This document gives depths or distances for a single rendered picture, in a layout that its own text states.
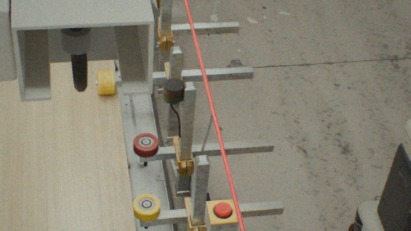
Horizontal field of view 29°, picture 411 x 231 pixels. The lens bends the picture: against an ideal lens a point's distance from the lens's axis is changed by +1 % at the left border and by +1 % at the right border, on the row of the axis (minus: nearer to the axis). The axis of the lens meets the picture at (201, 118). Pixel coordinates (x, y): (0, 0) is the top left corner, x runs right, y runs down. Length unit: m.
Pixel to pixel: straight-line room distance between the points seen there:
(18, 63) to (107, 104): 2.22
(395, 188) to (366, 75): 1.37
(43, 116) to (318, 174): 1.55
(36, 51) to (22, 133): 2.10
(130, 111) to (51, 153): 0.60
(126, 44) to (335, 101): 3.66
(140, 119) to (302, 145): 1.10
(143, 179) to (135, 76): 2.34
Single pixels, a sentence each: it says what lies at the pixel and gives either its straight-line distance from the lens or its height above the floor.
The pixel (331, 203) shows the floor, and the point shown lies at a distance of 3.62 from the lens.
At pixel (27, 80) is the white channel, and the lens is 0.44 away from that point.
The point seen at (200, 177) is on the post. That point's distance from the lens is 2.19.
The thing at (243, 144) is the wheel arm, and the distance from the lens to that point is 2.58.
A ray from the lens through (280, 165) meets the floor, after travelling 3.72.
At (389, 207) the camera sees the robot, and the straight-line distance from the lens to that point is 3.10.
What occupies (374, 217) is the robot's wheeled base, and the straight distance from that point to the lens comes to 3.24.
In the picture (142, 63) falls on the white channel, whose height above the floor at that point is 2.41.
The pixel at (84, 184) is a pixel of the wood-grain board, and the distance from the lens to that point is 2.39.
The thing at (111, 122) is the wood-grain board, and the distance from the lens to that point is 2.57.
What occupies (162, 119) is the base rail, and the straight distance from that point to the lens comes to 2.87.
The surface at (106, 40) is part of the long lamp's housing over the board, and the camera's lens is 0.61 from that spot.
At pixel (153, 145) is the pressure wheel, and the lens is 2.49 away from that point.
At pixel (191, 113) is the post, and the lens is 2.36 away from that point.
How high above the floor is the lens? 2.70
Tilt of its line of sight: 44 degrees down
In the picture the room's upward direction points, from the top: 5 degrees clockwise
